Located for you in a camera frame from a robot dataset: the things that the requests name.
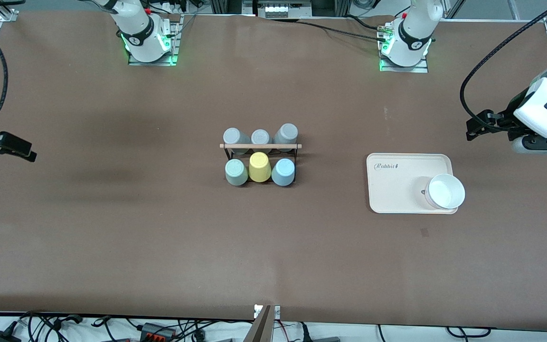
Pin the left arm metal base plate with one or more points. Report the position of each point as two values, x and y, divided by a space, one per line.
423 69

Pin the white post bracket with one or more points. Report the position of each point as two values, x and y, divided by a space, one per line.
277 311

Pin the grey camera post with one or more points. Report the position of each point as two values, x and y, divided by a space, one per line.
261 327

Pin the yellow plastic cup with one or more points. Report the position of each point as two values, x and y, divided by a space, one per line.
259 168

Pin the light blue plastic cup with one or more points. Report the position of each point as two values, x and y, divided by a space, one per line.
283 172

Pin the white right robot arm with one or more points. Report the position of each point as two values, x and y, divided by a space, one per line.
138 23

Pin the white bowl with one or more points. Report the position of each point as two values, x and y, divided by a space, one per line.
445 192

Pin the black power adapter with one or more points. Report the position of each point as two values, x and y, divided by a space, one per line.
3 337

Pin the black red-switch power strip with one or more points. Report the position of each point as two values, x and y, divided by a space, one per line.
157 332

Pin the mint green plastic cup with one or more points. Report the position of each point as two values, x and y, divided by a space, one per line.
236 172

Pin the white power strip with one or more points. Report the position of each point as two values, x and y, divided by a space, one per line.
278 9

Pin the beige plastic tray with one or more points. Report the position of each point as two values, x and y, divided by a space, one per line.
397 185

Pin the small grey plastic cup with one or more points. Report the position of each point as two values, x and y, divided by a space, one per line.
260 137

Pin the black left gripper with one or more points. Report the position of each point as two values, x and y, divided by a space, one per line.
506 119

